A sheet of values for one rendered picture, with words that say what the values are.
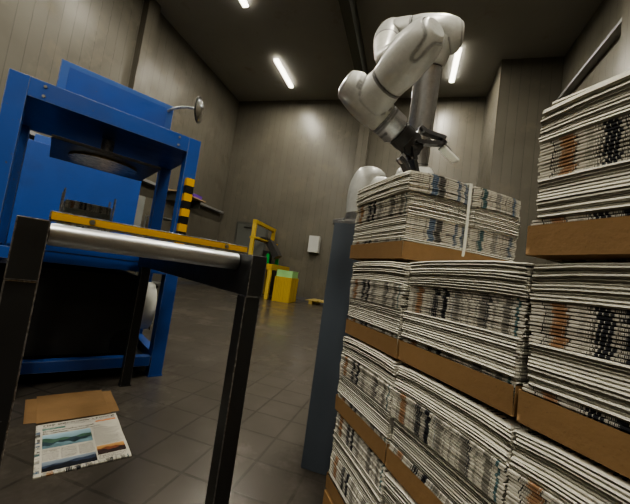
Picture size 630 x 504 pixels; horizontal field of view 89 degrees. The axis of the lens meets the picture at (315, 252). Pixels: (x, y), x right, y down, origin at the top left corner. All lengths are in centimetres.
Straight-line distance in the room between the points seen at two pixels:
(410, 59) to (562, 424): 77
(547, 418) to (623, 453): 8
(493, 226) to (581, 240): 50
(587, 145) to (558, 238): 12
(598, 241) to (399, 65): 61
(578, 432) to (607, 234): 23
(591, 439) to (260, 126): 1138
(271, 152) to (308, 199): 209
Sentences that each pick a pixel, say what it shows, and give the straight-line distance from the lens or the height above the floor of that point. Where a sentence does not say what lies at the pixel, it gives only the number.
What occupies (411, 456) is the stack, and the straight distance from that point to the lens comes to 77.
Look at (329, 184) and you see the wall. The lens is 1000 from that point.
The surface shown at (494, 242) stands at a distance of 101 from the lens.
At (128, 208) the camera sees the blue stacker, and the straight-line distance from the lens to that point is 456.
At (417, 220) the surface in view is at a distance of 84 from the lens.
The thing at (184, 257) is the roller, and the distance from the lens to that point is 93.
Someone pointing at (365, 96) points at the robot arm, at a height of 126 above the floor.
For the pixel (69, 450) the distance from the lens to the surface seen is 165.
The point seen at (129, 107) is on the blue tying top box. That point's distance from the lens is 245.
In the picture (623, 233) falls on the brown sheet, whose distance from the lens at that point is 50.
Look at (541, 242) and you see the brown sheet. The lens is 55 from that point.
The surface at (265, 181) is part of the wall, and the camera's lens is 1075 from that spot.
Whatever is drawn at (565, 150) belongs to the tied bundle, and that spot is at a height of 98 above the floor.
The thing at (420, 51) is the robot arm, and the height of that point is 132.
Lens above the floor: 77
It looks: 4 degrees up
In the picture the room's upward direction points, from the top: 8 degrees clockwise
